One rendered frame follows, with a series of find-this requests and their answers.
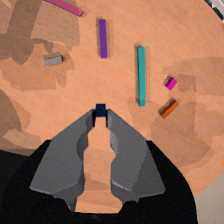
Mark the pink rod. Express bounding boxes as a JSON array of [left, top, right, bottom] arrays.
[[44, 0, 84, 17]]

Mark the small magenta block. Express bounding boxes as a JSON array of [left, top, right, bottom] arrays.
[[165, 77, 177, 91]]

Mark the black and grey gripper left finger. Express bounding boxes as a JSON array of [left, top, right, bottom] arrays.
[[0, 108, 96, 224]]

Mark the purple rod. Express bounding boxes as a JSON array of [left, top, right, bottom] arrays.
[[99, 19, 107, 58]]

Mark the turquoise rod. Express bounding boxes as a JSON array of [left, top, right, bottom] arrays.
[[137, 47, 145, 107]]

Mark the orange rod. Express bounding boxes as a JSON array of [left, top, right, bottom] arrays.
[[159, 100, 179, 119]]

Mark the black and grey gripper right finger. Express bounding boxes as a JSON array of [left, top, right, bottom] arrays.
[[106, 109, 198, 224]]

